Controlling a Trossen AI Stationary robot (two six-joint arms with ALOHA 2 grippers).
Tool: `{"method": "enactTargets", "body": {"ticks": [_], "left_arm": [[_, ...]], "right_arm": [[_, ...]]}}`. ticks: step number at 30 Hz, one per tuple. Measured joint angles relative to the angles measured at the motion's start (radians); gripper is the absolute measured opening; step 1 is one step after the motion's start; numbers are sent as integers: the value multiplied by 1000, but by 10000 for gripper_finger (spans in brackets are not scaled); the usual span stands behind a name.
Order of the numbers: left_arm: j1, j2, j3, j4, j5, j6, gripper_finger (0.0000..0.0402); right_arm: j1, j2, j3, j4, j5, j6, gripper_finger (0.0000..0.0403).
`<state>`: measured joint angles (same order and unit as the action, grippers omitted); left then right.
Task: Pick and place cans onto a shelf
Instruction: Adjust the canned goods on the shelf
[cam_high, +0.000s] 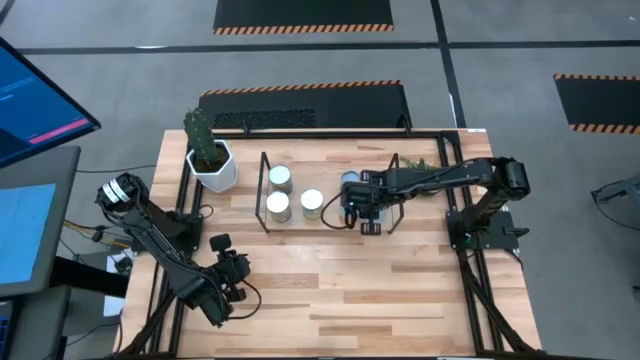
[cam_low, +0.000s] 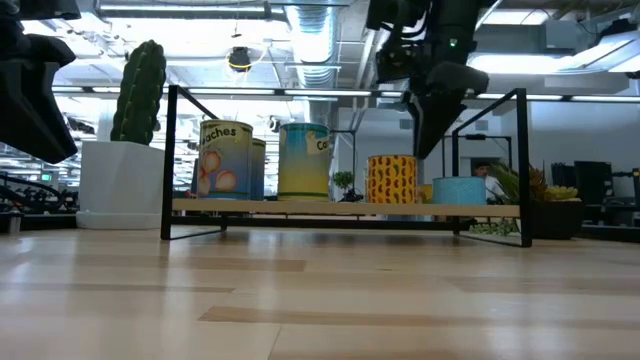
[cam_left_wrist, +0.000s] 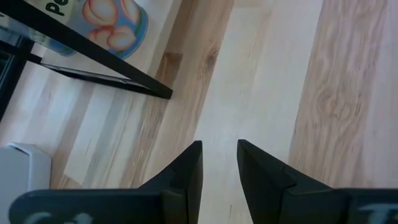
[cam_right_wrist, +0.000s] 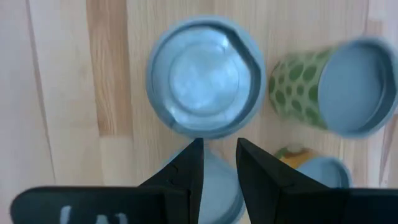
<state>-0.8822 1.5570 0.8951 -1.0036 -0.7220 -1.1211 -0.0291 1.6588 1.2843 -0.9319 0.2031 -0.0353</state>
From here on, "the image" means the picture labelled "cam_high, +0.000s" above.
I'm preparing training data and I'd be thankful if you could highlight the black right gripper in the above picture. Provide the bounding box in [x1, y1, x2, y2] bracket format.
[358, 168, 401, 237]

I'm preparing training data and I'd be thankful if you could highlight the carrots label tin can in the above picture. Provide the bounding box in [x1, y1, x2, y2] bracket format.
[299, 187, 325, 221]

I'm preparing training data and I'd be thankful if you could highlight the peaches label tin can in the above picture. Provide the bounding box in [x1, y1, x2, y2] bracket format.
[265, 190, 294, 224]

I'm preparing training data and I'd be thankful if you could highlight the grey can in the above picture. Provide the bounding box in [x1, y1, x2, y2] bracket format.
[268, 163, 295, 196]

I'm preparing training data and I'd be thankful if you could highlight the small succulent in brown pot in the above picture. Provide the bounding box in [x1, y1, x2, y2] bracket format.
[399, 156, 442, 172]

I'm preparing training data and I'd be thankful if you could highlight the black mat with hazard stripes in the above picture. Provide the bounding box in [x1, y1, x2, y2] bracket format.
[553, 73, 640, 135]
[213, 0, 395, 36]
[198, 79, 413, 132]

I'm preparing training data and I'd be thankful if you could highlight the white box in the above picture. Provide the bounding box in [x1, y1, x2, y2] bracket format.
[103, 294, 126, 319]

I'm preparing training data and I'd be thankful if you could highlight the green cactus in white pot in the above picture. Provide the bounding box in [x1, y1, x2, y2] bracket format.
[182, 107, 240, 194]

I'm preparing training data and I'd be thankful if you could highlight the grey stand base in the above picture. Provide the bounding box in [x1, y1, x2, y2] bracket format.
[0, 287, 71, 360]

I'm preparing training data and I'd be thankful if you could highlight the grey-framed light blue screen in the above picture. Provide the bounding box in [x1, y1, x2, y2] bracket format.
[0, 145, 82, 300]

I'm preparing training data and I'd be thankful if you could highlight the large tilted blue-screen monitor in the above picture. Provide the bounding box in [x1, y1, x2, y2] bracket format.
[0, 37, 103, 170]

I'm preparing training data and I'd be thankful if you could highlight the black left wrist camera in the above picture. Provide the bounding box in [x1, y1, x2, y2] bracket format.
[209, 233, 232, 254]

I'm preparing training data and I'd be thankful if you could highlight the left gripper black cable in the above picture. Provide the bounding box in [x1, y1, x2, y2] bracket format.
[228, 279, 263, 321]

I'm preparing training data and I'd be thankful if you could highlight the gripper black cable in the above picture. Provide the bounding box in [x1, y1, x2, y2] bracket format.
[320, 191, 352, 230]
[228, 279, 263, 321]

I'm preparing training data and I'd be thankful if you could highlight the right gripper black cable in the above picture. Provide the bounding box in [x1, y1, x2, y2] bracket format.
[320, 191, 352, 230]

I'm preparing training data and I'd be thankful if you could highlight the wooden shelf with black frame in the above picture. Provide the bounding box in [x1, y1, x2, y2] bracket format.
[254, 151, 405, 235]

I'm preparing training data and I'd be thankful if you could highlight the black aluminium table frame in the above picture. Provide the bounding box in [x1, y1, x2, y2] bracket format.
[114, 127, 546, 360]

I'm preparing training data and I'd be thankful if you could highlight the yellow cable bundle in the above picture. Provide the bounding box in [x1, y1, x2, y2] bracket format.
[63, 218, 132, 247]

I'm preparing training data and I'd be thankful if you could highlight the thin black floor cable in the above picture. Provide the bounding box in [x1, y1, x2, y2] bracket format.
[74, 163, 157, 174]

